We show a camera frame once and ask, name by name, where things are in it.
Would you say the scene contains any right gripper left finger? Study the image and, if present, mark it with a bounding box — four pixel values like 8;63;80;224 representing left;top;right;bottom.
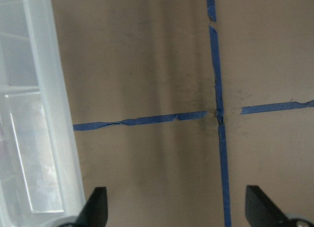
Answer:
75;187;108;227

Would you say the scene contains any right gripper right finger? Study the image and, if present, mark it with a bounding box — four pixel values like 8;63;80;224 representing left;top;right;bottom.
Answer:
245;185;289;227

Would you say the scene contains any clear ribbed box lid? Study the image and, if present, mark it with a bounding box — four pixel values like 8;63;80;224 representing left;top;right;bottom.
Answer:
0;0;81;227

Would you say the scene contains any clear plastic storage box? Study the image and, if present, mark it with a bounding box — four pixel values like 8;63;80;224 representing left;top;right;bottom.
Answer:
0;0;86;227

